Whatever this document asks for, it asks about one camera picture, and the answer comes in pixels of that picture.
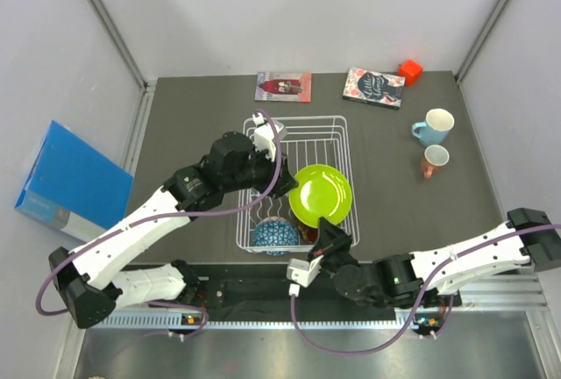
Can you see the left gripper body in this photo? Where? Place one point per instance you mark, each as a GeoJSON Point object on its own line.
{"type": "Point", "coordinates": [262, 170]}

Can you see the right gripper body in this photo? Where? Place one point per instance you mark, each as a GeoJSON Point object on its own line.
{"type": "Point", "coordinates": [330, 260]}

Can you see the red floral plate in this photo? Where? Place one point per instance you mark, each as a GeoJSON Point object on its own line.
{"type": "Point", "coordinates": [308, 234]}

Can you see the lime green plate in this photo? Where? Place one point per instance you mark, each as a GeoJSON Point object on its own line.
{"type": "Point", "coordinates": [322, 192]}

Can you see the white wire dish rack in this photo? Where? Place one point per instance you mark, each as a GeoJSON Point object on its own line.
{"type": "Point", "coordinates": [308, 140]}

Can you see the pink ceramic mug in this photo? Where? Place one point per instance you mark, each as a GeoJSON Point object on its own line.
{"type": "Point", "coordinates": [434, 158]}

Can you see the light blue mug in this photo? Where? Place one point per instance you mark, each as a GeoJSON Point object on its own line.
{"type": "Point", "coordinates": [434, 129]}

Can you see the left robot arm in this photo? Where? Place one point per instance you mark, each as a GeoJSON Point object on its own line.
{"type": "Point", "coordinates": [93, 280]}

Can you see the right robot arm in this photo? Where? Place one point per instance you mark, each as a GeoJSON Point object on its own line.
{"type": "Point", "coordinates": [423, 278]}

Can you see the blue patterned bowl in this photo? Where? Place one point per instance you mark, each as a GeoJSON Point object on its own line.
{"type": "Point", "coordinates": [275, 232]}

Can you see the red pink book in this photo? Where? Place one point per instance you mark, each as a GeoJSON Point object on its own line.
{"type": "Point", "coordinates": [283, 87]}

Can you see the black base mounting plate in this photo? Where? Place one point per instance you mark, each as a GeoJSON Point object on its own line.
{"type": "Point", "coordinates": [263, 284]}

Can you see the floral dark blue book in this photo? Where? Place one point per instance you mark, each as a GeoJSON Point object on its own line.
{"type": "Point", "coordinates": [374, 88]}

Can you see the orange red cube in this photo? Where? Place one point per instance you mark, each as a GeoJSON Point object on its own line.
{"type": "Point", "coordinates": [411, 71]}

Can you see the blue white box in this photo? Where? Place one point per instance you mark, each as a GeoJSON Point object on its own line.
{"type": "Point", "coordinates": [74, 188]}

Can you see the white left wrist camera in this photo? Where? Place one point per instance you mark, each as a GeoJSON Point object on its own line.
{"type": "Point", "coordinates": [263, 137]}

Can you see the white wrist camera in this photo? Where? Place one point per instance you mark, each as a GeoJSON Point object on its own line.
{"type": "Point", "coordinates": [301, 274]}
{"type": "Point", "coordinates": [263, 137]}

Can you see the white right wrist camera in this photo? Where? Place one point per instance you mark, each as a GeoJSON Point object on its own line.
{"type": "Point", "coordinates": [301, 274]}

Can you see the white slotted cable duct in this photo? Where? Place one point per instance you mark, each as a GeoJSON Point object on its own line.
{"type": "Point", "coordinates": [176, 320]}

